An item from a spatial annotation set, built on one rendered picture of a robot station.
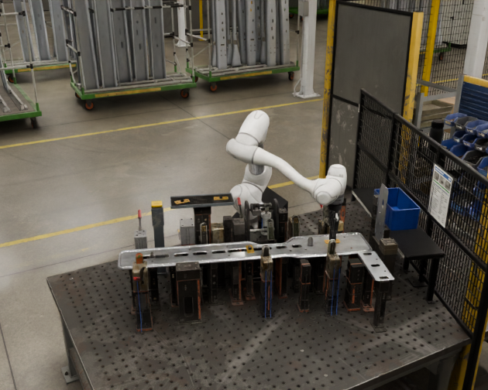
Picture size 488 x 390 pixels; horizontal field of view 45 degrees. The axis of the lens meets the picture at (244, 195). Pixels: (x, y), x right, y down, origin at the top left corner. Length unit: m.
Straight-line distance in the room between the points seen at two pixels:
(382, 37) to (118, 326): 3.51
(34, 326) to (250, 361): 2.07
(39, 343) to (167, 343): 1.52
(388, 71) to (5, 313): 3.73
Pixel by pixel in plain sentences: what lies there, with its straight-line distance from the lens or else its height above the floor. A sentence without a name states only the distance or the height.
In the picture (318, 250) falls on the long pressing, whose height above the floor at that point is 1.00.
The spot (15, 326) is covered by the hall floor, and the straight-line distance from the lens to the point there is 4.60.
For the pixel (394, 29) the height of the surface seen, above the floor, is 1.82.
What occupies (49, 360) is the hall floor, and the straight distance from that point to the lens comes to 4.22.
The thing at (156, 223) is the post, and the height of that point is 1.05.
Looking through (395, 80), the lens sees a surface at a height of 1.40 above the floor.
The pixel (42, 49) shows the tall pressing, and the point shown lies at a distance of 12.28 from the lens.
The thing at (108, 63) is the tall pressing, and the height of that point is 0.69.
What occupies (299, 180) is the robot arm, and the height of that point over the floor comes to 1.41.
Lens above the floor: 2.59
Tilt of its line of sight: 24 degrees down
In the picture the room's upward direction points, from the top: straight up
